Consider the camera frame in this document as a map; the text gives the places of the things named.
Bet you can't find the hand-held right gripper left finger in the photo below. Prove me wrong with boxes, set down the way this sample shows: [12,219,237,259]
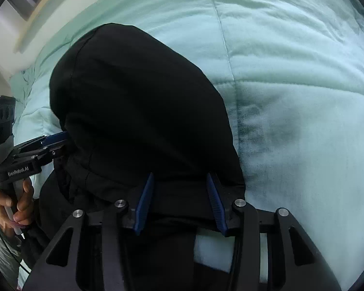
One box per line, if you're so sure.
[22,172,155,291]

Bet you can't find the light green quilted blanket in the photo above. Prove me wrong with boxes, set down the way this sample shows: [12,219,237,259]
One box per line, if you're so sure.
[0,0,364,291]

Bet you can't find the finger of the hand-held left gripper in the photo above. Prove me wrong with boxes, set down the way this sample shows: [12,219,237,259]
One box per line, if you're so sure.
[17,130,71,162]

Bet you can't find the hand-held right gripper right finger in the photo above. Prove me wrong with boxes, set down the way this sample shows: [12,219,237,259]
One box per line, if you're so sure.
[206,172,342,291]

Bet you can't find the black garment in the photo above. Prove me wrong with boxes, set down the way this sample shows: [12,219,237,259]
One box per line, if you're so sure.
[27,23,246,291]

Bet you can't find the person's left hand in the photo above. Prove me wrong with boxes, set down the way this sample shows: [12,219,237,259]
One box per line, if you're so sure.
[0,179,34,229]

